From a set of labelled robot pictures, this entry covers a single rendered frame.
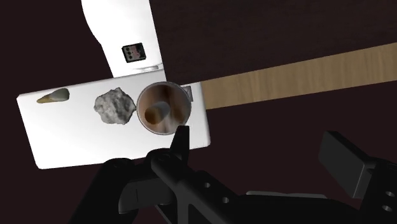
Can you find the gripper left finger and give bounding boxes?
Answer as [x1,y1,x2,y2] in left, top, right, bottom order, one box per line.
[69,125,240,224]

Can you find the grey rock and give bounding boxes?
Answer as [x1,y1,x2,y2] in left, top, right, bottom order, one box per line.
[94,87,137,126]

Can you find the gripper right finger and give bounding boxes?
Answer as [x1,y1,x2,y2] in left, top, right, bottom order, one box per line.
[317,130,397,224]

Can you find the brown wooden cup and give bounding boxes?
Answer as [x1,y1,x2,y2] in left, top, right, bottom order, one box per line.
[136,81,192,136]

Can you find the grey yellow cone shell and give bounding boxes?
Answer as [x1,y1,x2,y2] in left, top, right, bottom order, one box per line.
[36,88,71,105]

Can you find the white toilet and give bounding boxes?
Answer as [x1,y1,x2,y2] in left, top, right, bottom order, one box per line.
[16,0,211,170]

